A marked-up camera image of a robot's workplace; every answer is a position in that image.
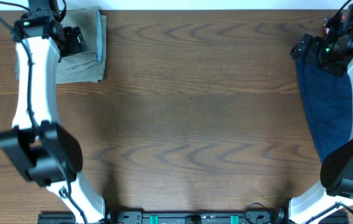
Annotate khaki beige shorts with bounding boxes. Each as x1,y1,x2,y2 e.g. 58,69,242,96
57,9,107,84

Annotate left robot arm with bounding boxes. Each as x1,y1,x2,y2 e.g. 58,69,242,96
0,7,108,223

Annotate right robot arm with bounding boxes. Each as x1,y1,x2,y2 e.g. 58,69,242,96
285,34,353,223

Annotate navy blue shorts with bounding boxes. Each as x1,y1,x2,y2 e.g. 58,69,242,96
295,60,352,161

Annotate folded grey shorts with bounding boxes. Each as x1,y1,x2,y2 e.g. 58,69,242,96
14,58,19,80

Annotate black right camera cable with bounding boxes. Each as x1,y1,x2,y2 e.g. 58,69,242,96
324,0,353,30

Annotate black camera cable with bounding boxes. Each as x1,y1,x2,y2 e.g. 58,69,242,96
0,0,89,224
324,0,353,30

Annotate black left camera cable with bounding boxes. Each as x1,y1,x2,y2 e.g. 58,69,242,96
0,0,89,224

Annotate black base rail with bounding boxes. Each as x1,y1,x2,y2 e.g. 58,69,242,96
37,210,350,224

